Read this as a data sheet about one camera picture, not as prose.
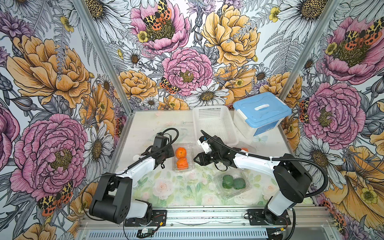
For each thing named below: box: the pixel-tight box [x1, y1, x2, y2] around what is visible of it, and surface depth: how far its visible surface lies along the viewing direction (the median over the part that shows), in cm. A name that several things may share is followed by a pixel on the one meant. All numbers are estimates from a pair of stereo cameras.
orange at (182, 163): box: [176, 157, 189, 170], surface depth 89 cm
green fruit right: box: [233, 178, 246, 190], surface depth 81 cm
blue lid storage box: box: [233, 92, 292, 137], surface depth 101 cm
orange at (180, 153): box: [175, 147, 187, 159], surface depth 93 cm
